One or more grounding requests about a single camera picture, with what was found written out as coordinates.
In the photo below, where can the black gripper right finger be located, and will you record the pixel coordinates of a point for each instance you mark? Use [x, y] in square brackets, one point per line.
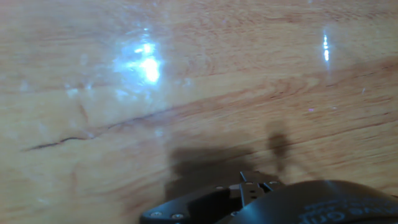
[253, 176]

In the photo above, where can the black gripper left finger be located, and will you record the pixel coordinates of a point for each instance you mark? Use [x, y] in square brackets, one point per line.
[192, 205]

